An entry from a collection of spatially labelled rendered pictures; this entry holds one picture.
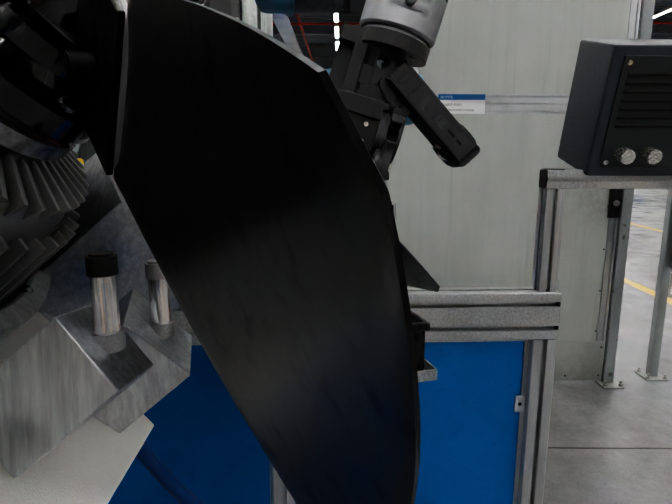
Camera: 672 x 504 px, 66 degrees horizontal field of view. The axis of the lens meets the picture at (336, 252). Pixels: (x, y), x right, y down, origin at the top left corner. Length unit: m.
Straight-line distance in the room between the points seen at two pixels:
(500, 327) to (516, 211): 1.55
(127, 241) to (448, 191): 1.94
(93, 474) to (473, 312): 0.61
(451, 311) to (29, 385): 0.63
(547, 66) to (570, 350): 1.28
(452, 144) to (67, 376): 0.37
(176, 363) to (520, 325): 0.60
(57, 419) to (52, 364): 0.03
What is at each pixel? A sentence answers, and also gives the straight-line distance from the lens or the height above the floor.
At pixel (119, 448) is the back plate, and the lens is 0.48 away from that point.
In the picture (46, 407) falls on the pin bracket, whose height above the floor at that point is 0.93.
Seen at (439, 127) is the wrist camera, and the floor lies 1.10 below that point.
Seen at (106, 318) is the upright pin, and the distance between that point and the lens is 0.36.
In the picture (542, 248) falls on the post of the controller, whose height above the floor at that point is 0.93.
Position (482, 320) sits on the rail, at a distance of 0.87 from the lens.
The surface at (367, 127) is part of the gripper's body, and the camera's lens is 0.49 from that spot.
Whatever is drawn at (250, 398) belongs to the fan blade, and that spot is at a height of 0.98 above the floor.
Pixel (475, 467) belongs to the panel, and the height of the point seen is 0.54.
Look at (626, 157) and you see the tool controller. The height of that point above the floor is 1.07.
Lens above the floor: 1.08
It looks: 11 degrees down
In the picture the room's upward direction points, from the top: straight up
